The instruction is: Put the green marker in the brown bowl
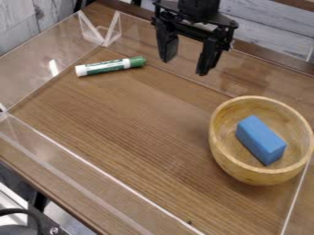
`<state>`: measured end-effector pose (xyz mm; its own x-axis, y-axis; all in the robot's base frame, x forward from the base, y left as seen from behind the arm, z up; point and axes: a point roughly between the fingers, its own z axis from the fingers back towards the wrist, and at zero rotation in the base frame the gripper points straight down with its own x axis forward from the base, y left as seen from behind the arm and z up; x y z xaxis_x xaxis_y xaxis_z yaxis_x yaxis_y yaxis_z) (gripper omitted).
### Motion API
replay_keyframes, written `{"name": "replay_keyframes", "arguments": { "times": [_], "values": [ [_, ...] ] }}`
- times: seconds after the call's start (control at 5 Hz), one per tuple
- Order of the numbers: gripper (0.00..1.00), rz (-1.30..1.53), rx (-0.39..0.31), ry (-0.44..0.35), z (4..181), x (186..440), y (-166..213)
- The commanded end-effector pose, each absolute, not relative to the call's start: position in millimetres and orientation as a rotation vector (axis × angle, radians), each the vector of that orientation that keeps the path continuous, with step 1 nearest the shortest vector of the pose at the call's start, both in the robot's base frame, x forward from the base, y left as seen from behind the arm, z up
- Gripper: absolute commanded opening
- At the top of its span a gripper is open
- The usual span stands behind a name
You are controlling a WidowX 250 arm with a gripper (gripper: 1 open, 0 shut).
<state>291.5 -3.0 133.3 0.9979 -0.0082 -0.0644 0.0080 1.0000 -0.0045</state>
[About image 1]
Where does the blue foam block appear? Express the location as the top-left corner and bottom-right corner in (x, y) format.
(236, 116), (288, 165)

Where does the clear acrylic corner brace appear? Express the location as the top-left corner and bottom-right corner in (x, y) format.
(78, 11), (122, 48)

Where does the brown wooden bowl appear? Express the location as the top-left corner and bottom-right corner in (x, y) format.
(209, 95), (314, 185)

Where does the black metal table bracket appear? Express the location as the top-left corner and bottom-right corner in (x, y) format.
(30, 192), (70, 235)

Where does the green white marker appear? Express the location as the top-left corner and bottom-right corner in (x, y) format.
(75, 56), (146, 77)

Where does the black cable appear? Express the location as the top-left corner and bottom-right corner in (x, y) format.
(0, 207), (45, 235)

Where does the clear acrylic tray wall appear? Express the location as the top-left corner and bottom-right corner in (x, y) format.
(0, 4), (314, 235)

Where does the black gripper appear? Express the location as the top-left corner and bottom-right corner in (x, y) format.
(153, 0), (238, 76)

